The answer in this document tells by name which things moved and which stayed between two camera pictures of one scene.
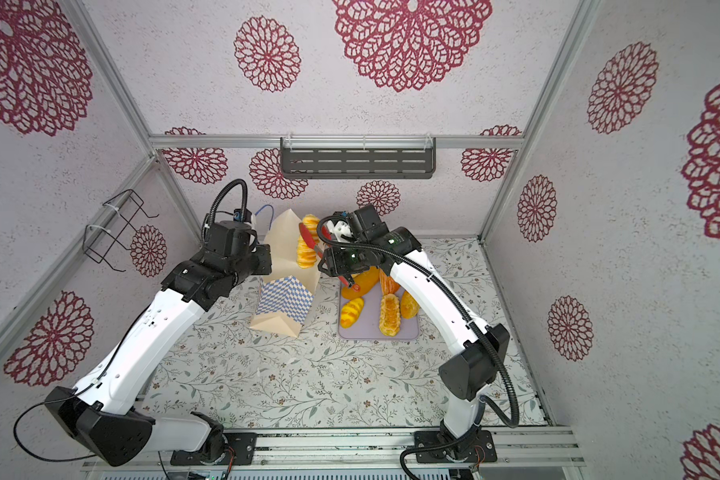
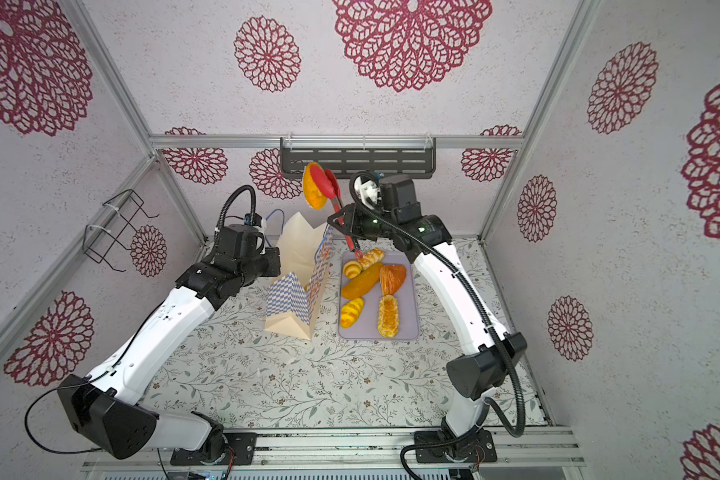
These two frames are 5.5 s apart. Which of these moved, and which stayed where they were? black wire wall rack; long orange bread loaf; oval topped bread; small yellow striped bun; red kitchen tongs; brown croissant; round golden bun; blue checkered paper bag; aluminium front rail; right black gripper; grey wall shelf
Moved: right black gripper; red kitchen tongs; round golden bun; blue checkered paper bag
Stayed: black wire wall rack; long orange bread loaf; aluminium front rail; oval topped bread; small yellow striped bun; grey wall shelf; brown croissant
